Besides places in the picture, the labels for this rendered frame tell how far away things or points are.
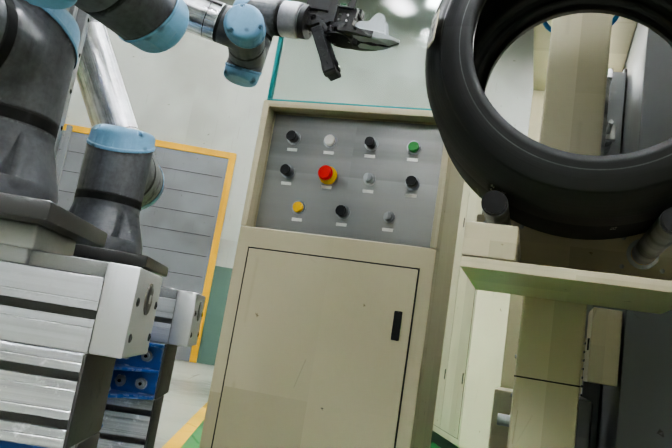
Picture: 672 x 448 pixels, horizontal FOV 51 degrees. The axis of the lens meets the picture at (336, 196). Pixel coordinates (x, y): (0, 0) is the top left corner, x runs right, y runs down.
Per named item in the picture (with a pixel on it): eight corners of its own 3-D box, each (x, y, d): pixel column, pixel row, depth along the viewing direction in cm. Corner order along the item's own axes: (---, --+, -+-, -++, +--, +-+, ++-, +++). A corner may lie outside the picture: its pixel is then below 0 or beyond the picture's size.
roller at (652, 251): (629, 244, 145) (652, 242, 144) (632, 266, 144) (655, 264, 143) (658, 207, 112) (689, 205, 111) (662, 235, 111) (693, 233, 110)
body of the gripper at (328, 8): (360, -3, 141) (304, -10, 144) (348, 37, 139) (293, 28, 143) (368, 15, 148) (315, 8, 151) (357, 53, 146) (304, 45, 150)
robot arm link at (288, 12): (273, 26, 144) (286, 44, 152) (293, 29, 143) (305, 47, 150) (283, -7, 145) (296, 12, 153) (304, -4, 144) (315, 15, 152)
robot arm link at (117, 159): (66, 184, 121) (84, 110, 123) (86, 199, 134) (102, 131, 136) (136, 197, 121) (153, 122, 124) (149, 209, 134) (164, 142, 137)
